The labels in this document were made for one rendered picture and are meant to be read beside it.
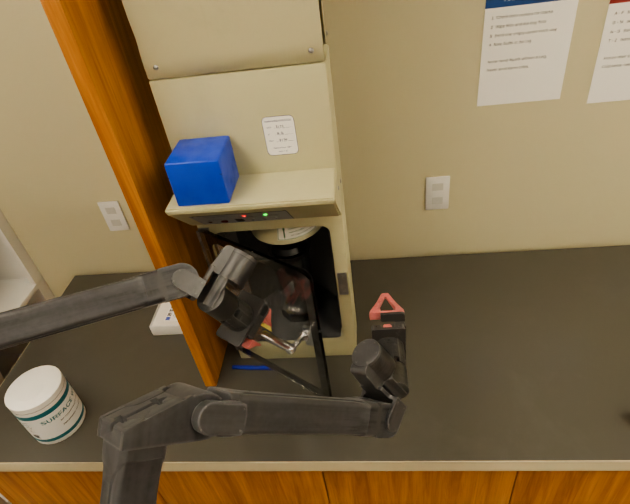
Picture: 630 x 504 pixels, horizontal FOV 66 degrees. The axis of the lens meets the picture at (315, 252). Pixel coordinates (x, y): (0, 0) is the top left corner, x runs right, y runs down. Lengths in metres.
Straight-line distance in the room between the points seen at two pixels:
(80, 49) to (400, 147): 0.88
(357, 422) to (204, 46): 0.68
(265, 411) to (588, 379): 0.88
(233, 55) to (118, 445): 0.63
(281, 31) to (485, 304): 0.95
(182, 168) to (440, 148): 0.80
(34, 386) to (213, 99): 0.82
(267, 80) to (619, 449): 1.03
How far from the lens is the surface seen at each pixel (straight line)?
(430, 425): 1.22
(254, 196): 0.92
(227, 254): 0.89
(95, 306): 0.87
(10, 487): 1.69
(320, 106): 0.92
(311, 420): 0.77
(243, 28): 0.89
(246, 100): 0.93
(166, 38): 0.93
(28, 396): 1.37
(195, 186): 0.91
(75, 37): 0.89
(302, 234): 1.10
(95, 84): 0.91
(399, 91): 1.37
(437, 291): 1.51
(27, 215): 1.89
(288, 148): 0.96
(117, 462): 0.62
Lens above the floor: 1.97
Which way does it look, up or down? 38 degrees down
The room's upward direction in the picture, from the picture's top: 9 degrees counter-clockwise
